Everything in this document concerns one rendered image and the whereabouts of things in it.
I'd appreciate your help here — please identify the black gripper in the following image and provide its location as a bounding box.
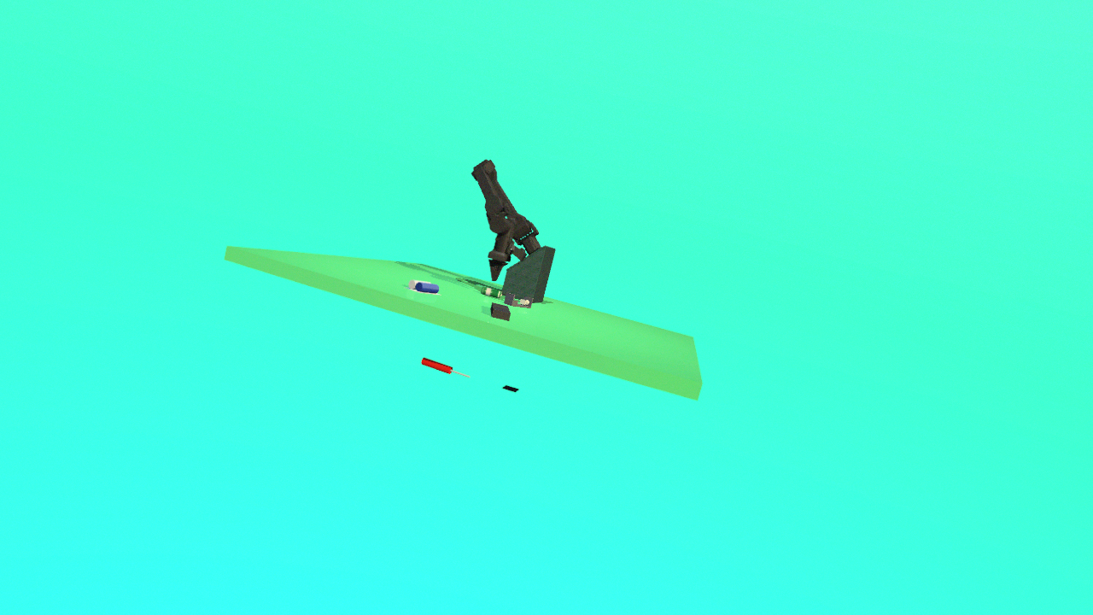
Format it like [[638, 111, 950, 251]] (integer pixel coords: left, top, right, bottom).
[[487, 234, 513, 281]]

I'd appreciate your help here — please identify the red-handled screwdriver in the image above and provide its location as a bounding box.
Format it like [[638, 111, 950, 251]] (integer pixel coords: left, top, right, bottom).
[[421, 357, 471, 378]]

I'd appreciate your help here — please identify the dark grey battery holder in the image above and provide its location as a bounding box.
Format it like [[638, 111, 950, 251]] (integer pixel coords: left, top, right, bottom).
[[504, 292, 533, 308]]

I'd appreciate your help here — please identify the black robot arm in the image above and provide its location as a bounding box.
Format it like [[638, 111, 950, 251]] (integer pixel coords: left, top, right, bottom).
[[471, 159, 541, 261]]

